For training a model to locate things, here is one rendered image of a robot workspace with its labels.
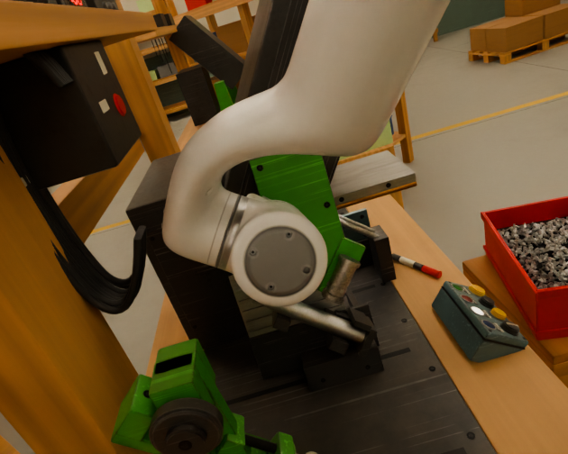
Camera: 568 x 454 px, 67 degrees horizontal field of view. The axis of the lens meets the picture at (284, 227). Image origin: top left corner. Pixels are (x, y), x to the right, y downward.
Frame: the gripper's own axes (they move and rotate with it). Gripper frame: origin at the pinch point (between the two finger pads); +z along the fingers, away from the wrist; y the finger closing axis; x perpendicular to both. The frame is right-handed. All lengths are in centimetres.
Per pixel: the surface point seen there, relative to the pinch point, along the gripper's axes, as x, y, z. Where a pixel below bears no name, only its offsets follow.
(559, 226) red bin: -26, -60, 25
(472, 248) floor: -24, -121, 166
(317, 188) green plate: -7.8, -4.6, 2.3
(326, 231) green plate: -2.4, -9.3, 2.7
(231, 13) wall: -257, 201, 843
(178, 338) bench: 36.5, 3.8, 28.4
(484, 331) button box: -0.3, -37.2, -5.1
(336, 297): 6.3, -15.3, -0.4
